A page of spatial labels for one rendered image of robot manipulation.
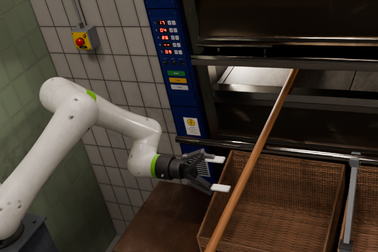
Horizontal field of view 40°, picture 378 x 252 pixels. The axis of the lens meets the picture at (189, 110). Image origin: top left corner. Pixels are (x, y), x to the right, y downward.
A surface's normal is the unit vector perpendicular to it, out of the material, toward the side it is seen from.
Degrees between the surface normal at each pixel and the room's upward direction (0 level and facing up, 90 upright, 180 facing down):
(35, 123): 90
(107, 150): 90
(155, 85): 90
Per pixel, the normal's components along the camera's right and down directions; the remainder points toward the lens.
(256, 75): -0.19, -0.83
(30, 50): 0.90, 0.07
